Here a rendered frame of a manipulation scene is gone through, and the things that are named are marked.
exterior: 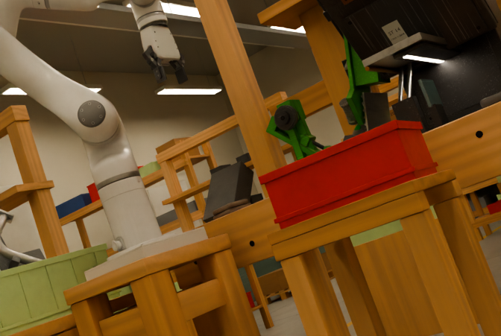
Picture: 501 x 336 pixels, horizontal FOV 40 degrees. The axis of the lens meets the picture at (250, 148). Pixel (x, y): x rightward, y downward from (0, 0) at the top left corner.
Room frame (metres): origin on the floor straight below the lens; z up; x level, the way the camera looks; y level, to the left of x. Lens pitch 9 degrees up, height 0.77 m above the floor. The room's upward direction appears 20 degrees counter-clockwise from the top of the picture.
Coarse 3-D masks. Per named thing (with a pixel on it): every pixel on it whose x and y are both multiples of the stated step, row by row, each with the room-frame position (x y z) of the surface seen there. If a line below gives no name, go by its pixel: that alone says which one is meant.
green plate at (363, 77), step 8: (344, 40) 1.88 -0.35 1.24; (352, 48) 1.89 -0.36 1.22; (352, 56) 1.89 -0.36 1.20; (352, 64) 1.89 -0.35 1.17; (360, 64) 1.88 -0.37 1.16; (352, 72) 1.89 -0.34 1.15; (360, 72) 1.89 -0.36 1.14; (368, 72) 1.88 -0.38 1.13; (376, 72) 1.87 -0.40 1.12; (352, 80) 1.89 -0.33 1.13; (360, 80) 1.89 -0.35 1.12; (368, 80) 1.88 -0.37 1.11; (376, 80) 1.87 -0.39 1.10; (384, 80) 1.90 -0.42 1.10; (352, 88) 1.90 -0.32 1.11; (360, 88) 1.93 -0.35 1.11; (368, 88) 1.98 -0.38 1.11; (360, 96) 1.93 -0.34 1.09
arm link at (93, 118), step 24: (0, 48) 1.73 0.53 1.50; (24, 48) 1.77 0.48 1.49; (0, 72) 1.76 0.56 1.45; (24, 72) 1.75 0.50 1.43; (48, 72) 1.77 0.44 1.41; (48, 96) 1.76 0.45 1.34; (72, 96) 1.73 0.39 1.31; (96, 96) 1.73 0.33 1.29; (72, 120) 1.72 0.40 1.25; (96, 120) 1.71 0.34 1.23
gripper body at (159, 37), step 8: (152, 24) 1.81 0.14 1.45; (160, 24) 1.83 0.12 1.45; (144, 32) 1.81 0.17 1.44; (152, 32) 1.81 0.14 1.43; (160, 32) 1.83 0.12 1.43; (168, 32) 1.86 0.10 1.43; (144, 40) 1.81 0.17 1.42; (152, 40) 1.80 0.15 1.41; (160, 40) 1.82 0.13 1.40; (168, 40) 1.85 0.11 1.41; (144, 48) 1.82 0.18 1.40; (152, 48) 1.80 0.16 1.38; (160, 48) 1.81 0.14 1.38; (168, 48) 1.84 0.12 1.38; (176, 48) 1.87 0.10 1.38; (152, 56) 1.84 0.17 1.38; (160, 56) 1.81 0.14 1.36; (168, 56) 1.83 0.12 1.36; (176, 56) 1.86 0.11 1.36; (168, 64) 1.90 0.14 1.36
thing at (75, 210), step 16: (176, 144) 7.30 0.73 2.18; (208, 144) 7.66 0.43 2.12; (176, 160) 7.43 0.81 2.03; (192, 160) 7.53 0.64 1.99; (208, 160) 7.66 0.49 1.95; (144, 176) 7.66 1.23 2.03; (160, 176) 7.44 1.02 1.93; (192, 176) 7.28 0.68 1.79; (96, 192) 8.10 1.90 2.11; (64, 208) 8.41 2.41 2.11; (80, 208) 8.29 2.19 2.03; (96, 208) 8.02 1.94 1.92; (192, 208) 7.39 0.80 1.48; (64, 224) 8.39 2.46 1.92; (80, 224) 8.89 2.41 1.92; (160, 224) 7.68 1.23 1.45; (176, 224) 7.44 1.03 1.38; (128, 288) 8.09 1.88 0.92; (256, 288) 7.63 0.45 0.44
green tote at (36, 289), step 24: (24, 264) 1.90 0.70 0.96; (48, 264) 1.96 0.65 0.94; (72, 264) 2.02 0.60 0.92; (96, 264) 2.08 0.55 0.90; (0, 288) 1.84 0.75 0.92; (24, 288) 1.88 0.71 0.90; (48, 288) 1.94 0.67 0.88; (120, 288) 2.12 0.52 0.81; (0, 312) 1.82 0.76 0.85; (24, 312) 1.87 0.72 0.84; (48, 312) 1.92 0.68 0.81
